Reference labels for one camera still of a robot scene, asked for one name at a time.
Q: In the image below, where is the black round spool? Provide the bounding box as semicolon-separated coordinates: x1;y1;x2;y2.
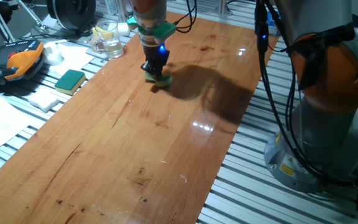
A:
45;0;97;32

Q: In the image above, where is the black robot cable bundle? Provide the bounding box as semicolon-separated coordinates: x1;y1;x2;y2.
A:
254;0;358;188

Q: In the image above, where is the blue wet wipe packet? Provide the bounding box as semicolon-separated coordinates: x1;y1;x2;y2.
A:
267;10;281;37

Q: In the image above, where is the clear glass mug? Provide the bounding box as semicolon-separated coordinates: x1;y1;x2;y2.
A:
89;19;125;60

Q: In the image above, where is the white foam block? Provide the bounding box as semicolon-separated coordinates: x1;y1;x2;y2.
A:
26;90;60;113

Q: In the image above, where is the curved green and yellow sponge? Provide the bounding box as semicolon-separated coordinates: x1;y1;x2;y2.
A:
143;70;174;88

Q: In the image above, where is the rectangular green and yellow sponge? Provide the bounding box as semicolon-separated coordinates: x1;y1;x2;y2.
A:
53;68;87;96

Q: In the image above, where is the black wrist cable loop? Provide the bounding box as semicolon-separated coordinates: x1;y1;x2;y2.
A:
172;0;198;34

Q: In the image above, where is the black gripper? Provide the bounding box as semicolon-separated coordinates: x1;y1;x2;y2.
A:
140;43;171;83

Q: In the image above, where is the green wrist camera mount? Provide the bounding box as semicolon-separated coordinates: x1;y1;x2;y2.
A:
126;15;177;45

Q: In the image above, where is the orange and black teach pendant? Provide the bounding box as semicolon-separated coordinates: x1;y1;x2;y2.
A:
0;39;45;86

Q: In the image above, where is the thin metal rod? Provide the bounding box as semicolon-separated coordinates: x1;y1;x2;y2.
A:
16;0;51;34

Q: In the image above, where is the small white block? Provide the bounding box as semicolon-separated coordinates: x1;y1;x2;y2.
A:
116;22;131;37

